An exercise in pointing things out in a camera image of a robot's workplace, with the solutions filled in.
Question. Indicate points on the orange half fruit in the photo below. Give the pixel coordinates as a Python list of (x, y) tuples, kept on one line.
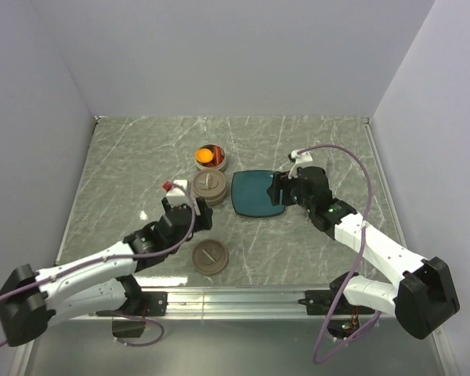
[(204, 156)]

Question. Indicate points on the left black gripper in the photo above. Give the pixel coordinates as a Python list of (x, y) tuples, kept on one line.
[(203, 221)]

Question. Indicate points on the teal square plate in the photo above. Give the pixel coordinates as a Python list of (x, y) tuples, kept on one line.
[(249, 194)]

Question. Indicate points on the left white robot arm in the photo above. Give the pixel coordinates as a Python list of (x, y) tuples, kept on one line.
[(135, 253)]

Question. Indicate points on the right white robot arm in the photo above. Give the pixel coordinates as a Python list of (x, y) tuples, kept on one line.
[(419, 292)]

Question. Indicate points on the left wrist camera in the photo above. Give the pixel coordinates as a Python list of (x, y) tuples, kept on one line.
[(177, 192)]

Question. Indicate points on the far metal round container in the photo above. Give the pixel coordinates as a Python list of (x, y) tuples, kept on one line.
[(211, 165)]

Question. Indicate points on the brown lid with curl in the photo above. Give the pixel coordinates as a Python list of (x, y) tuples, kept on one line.
[(209, 184)]

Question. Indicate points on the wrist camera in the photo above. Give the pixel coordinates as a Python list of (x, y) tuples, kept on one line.
[(177, 192), (298, 160)]

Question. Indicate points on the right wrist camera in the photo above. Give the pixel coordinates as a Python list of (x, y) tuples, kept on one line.
[(298, 160)]

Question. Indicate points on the near metal round container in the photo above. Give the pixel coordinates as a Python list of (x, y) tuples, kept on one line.
[(212, 201)]

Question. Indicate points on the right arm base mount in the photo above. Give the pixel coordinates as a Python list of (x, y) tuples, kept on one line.
[(318, 302)]

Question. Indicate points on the metal round container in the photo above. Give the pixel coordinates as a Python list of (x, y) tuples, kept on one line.
[(212, 201), (211, 165)]

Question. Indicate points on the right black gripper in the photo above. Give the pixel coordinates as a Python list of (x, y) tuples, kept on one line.
[(281, 181)]

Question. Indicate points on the brown lid with bar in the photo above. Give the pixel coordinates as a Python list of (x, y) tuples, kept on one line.
[(210, 257)]

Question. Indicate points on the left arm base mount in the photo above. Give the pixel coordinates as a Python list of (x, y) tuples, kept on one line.
[(131, 320)]

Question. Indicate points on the aluminium front rail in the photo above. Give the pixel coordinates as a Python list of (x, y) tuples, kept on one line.
[(214, 303)]

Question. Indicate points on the red sausage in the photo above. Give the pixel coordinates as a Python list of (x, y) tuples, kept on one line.
[(218, 155)]

